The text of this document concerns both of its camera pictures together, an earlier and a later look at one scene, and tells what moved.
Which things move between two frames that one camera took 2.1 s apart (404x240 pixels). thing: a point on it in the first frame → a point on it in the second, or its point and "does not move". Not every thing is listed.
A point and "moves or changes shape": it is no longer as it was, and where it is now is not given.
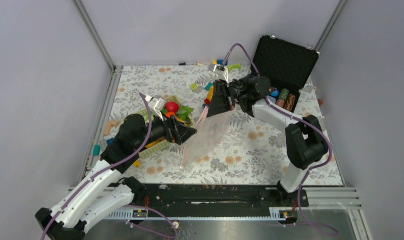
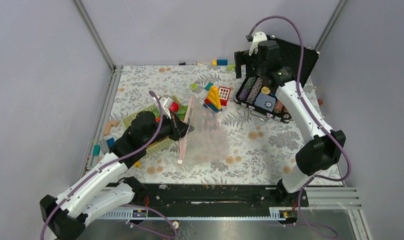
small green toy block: [194, 86] does not move
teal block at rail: [96, 150] does not move
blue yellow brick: [219, 61] does not move
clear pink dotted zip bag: [208, 132] moves or changes shape
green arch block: [230, 67] does not move
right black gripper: [219, 103] → [241, 58]
